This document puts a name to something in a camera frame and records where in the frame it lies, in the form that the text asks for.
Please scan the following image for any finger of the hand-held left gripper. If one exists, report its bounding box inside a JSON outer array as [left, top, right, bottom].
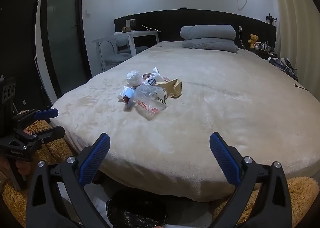
[[15, 126, 66, 149], [12, 108, 59, 124]]

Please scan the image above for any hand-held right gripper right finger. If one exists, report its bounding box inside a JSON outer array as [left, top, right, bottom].
[[209, 132, 293, 228]]

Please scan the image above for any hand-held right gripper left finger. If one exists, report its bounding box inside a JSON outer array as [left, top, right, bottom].
[[26, 133, 112, 228]]

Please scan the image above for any trash bin with black bag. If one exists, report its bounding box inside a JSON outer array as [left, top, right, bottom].
[[105, 189, 168, 228]]

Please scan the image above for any clear plastic bag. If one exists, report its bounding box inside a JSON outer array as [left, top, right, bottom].
[[125, 70, 144, 87]]

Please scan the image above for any person's left hand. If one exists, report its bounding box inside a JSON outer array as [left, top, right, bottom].
[[14, 160, 32, 176]]

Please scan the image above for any bed with beige blanket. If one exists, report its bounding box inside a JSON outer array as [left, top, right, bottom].
[[50, 40, 320, 203]]

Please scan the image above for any white blue packet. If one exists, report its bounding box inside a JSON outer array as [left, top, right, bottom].
[[118, 85, 135, 102]]

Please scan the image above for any brown shaggy rug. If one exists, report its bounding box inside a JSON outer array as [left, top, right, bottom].
[[0, 110, 320, 228]]

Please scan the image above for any frosted glass door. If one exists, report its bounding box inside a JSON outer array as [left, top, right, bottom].
[[40, 0, 92, 98]]

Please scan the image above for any gold crumpled wrapper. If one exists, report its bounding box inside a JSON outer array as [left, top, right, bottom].
[[155, 78, 183, 99]]

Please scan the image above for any grey cushioned chair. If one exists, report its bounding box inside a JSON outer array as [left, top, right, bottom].
[[100, 39, 149, 72]]

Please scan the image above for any patterned clothing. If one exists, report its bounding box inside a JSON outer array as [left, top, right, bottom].
[[267, 56, 299, 81]]

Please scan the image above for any dark nightstand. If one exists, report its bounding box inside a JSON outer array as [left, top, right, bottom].
[[257, 48, 278, 60]]

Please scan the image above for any grey pillow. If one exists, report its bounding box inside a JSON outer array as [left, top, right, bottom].
[[182, 39, 239, 53]]

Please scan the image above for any white desk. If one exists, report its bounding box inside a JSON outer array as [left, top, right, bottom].
[[92, 30, 160, 73]]

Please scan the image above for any yellow teddy bear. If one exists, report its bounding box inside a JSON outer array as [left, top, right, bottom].
[[248, 34, 259, 49]]

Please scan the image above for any cream curtain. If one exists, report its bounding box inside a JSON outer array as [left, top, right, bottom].
[[272, 0, 320, 93]]

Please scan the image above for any black headboard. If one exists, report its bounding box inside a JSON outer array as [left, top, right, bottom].
[[114, 9, 277, 50]]

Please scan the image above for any white charger cable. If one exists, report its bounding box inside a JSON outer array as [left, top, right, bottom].
[[239, 26, 255, 54]]

